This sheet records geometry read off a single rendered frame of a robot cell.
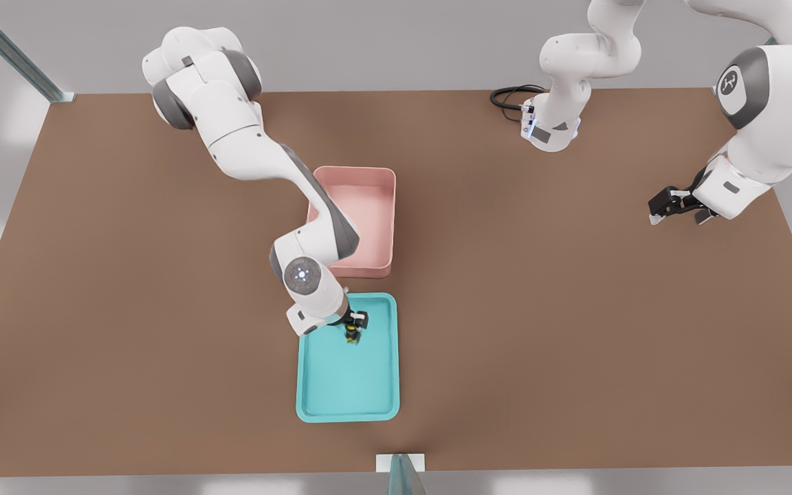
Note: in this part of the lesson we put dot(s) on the silver frame post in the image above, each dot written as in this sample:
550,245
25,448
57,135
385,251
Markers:
403,474
14,53

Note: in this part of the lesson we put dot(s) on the pale blue-green tray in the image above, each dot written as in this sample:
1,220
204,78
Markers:
348,375

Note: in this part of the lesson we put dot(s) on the small dark button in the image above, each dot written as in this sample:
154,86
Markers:
353,336

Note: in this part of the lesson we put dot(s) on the pink box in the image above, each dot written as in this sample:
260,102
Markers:
368,220

